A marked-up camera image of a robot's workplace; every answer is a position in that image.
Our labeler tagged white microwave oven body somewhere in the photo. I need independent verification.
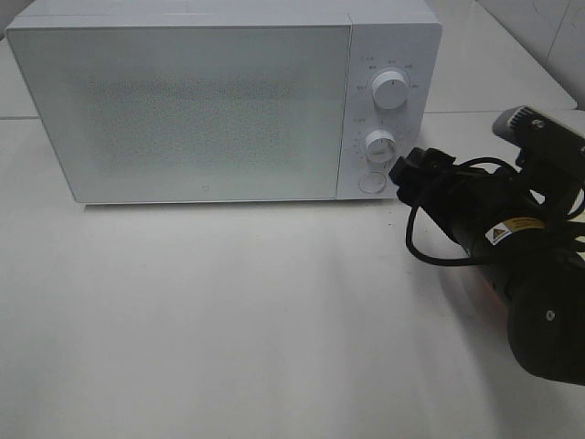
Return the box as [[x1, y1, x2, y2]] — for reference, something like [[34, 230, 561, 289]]
[[5, 1, 442, 203]]

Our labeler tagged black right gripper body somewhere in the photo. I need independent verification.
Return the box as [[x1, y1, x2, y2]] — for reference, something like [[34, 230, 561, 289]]
[[389, 148, 544, 267]]

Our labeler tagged white lower timer knob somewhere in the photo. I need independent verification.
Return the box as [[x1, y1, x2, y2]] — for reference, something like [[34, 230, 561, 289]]
[[365, 130, 396, 164]]

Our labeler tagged round door release button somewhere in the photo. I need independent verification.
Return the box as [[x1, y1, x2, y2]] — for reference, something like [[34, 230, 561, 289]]
[[358, 172, 387, 194]]

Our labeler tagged white microwave door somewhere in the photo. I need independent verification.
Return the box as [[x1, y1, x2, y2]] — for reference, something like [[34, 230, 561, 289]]
[[8, 26, 350, 204]]

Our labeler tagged white upper power knob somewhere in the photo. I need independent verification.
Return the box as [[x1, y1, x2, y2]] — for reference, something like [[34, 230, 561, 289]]
[[371, 69, 410, 110]]

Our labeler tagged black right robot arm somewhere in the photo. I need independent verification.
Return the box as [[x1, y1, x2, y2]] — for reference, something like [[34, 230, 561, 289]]
[[388, 148, 584, 385]]

